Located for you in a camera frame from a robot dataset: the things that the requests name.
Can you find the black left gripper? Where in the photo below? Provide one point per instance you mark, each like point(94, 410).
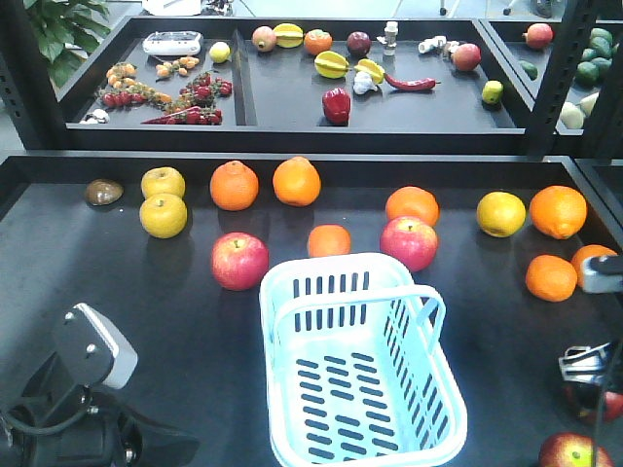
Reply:
point(56, 421)

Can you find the light blue plastic basket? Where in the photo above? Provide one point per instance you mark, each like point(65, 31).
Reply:
point(356, 375)

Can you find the pink red apple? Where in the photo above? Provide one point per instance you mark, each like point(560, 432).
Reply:
point(239, 261)
point(411, 241)

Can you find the yellow pear fruit front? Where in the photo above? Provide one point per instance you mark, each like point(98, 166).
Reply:
point(163, 215)

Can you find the yellow pear fruit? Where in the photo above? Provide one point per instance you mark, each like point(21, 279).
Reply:
point(163, 180)
point(163, 215)

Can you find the yellow pear fruit back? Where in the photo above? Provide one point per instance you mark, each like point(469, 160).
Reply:
point(163, 180)

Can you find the orange with knob top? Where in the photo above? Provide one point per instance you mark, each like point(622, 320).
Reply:
point(233, 186)

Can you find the small tangerine centre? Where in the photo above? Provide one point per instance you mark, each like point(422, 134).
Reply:
point(329, 240)

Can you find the black wooden produce stand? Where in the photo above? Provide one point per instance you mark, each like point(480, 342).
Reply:
point(201, 363)

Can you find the round orange back row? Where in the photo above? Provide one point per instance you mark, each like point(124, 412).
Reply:
point(296, 182)

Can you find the large orange back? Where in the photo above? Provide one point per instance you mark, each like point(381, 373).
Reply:
point(413, 201)

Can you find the red bell pepper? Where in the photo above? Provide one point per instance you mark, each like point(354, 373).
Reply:
point(336, 106)

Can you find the green potted plant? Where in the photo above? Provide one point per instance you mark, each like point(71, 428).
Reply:
point(67, 32)

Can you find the dark red apple lower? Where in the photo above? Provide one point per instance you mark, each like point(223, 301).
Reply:
point(572, 449)

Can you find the dark red apple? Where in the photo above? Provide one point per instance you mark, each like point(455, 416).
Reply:
point(572, 449)
point(584, 402)

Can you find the white garlic bulb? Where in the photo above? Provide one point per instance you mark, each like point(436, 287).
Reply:
point(363, 82)

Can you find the yellow orange citrus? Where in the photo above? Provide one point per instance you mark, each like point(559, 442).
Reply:
point(500, 214)

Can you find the small orange left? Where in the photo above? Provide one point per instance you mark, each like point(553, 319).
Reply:
point(551, 278)

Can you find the small orange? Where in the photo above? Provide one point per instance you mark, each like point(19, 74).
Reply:
point(585, 252)
point(551, 278)

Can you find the red chili pepper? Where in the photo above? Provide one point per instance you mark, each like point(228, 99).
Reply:
point(412, 85)

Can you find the dark red apple upper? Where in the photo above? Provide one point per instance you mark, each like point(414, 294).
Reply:
point(584, 402)

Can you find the navel orange with nub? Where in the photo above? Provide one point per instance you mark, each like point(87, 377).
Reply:
point(558, 211)

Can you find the small orange right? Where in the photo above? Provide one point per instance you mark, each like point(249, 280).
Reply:
point(585, 252)

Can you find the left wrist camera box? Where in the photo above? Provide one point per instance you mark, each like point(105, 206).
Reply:
point(92, 349)

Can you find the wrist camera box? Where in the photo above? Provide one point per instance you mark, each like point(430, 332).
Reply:
point(602, 274)
point(92, 349)

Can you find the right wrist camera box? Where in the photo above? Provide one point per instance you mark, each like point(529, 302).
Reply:
point(602, 274)

